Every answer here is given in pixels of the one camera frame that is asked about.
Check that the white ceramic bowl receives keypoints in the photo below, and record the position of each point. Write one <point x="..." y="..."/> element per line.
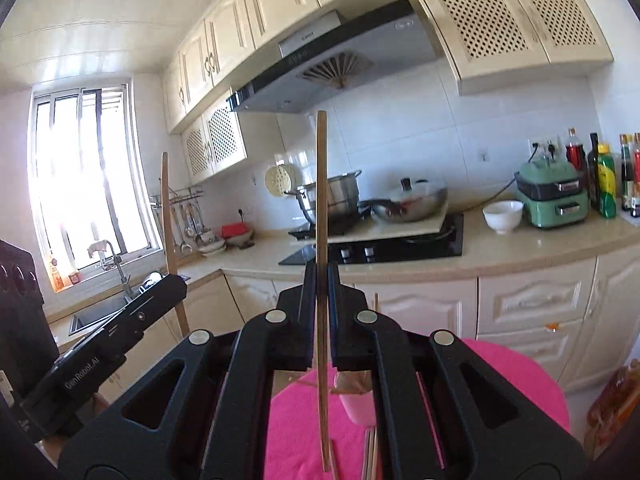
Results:
<point x="502" y="217"/>

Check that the steel faucet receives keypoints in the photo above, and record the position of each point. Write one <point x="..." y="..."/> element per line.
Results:
<point x="117" y="265"/>

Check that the stainless steel pot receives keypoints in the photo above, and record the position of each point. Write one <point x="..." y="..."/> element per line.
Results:
<point x="345" y="195"/>

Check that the pink paper cup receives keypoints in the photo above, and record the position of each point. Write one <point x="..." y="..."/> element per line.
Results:
<point x="357" y="405"/>

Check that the cream lattice corner wall cabinet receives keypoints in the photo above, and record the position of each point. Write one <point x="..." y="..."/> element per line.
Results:
<point x="500" y="20"/>

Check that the window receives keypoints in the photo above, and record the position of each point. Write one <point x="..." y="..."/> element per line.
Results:
<point x="95" y="175"/>

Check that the small windowsill bottle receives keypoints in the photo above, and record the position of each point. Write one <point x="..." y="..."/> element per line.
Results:
<point x="57" y="275"/>

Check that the small orange tag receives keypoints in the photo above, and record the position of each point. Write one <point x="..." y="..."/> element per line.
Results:
<point x="552" y="328"/>

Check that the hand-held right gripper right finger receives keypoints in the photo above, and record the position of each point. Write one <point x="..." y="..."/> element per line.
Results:
<point x="337" y="320"/>

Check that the green bottle yellow cap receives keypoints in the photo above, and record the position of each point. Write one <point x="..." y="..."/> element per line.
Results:
<point x="607" y="185"/>

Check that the grey range hood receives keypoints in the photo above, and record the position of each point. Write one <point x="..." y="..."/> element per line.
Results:
<point x="350" y="40"/>

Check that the steel sink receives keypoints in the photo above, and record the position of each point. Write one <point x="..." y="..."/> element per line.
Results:
<point x="100" y="310"/>

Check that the pink tablecloth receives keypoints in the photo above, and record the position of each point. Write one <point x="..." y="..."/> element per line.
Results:
<point x="500" y="375"/>

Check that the cream base cabinets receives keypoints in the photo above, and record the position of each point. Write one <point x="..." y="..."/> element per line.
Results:
<point x="530" y="295"/>

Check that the white shallow bowl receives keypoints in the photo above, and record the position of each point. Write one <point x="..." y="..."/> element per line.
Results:
<point x="242" y="242"/>

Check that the white double wall socket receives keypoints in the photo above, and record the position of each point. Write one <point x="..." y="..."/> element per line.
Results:
<point x="542" y="145"/>

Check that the black glass gas stove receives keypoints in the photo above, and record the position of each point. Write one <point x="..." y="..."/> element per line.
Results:
<point x="425" y="250"/>

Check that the cream perforated steamer plate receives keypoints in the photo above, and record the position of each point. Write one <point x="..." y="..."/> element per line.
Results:
<point x="279" y="180"/>

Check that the steel hanging skimmer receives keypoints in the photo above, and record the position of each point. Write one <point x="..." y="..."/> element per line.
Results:
<point x="190" y="225"/>

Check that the green electric grill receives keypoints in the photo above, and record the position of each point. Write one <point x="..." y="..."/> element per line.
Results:
<point x="555" y="200"/>

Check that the white wall switch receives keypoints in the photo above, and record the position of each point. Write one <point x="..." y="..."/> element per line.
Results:
<point x="482" y="154"/>

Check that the red box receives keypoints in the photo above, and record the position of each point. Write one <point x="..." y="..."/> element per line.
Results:
<point x="235" y="230"/>

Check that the steel hanging ladle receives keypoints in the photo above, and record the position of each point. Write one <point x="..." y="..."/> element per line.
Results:
<point x="185" y="245"/>
<point x="199" y="235"/>

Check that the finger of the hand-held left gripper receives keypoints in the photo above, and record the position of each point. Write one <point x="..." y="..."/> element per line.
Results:
<point x="155" y="300"/>

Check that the dark oil bottle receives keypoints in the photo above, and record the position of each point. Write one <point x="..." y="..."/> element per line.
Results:
<point x="594" y="170"/>

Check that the steel wok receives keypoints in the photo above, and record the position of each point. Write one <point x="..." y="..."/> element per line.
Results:
<point x="405" y="212"/>

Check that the steel utensil rail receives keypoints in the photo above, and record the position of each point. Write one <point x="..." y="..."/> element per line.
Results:
<point x="187" y="191"/>

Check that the glass wok lid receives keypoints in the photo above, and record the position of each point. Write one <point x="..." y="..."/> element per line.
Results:
<point x="422" y="192"/>

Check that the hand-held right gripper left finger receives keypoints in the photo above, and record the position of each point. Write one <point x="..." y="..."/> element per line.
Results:
<point x="307" y="310"/>

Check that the orange snack packet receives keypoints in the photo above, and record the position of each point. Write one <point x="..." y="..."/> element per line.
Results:
<point x="610" y="405"/>

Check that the dark sauce bottle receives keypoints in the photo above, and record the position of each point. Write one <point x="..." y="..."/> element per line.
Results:
<point x="626" y="175"/>

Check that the red sauce bottle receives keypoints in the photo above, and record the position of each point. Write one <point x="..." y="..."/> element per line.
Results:
<point x="636" y="180"/>

